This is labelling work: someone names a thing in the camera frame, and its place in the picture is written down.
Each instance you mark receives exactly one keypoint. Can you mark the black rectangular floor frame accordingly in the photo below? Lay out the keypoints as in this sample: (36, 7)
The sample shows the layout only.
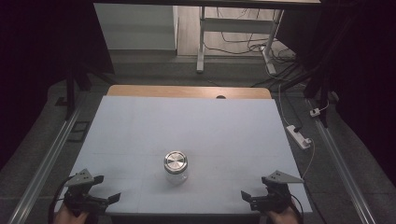
(72, 134)

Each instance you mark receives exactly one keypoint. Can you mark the white power strip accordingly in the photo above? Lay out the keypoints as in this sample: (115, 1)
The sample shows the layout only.
(298, 136)

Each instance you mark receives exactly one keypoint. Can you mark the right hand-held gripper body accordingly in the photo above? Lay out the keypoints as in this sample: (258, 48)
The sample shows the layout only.
(275, 199)

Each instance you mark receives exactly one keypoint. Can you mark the small white adapter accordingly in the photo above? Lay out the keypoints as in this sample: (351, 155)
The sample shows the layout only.
(315, 112)

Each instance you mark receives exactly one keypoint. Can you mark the person's left hand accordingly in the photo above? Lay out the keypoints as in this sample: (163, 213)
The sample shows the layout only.
(67, 218)

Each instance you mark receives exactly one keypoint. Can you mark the person's right hand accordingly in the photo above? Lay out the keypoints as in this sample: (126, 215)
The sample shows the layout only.
(285, 218)

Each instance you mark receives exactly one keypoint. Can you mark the clear glass jar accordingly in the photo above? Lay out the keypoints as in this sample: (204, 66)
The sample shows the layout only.
(176, 178)

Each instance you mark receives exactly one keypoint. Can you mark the light blue table mat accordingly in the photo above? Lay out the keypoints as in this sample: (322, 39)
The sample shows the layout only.
(186, 124)

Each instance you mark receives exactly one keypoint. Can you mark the black metal stand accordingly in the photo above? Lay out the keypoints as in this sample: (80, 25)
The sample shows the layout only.
(323, 93)
(70, 93)

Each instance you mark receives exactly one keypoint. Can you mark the white cabinet panel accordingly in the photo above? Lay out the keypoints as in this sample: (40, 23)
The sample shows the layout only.
(137, 28)

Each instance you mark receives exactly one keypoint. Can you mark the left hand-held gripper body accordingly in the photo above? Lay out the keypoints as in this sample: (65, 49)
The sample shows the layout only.
(81, 179)

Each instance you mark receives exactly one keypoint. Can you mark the aluminium floor rail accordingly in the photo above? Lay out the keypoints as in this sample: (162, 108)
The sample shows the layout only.
(43, 169)
(342, 165)

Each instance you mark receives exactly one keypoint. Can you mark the round silver metal lid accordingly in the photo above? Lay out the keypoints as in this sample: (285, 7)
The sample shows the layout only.
(176, 161)

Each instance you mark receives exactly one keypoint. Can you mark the white desk frame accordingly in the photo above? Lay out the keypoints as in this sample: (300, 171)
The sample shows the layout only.
(236, 25)

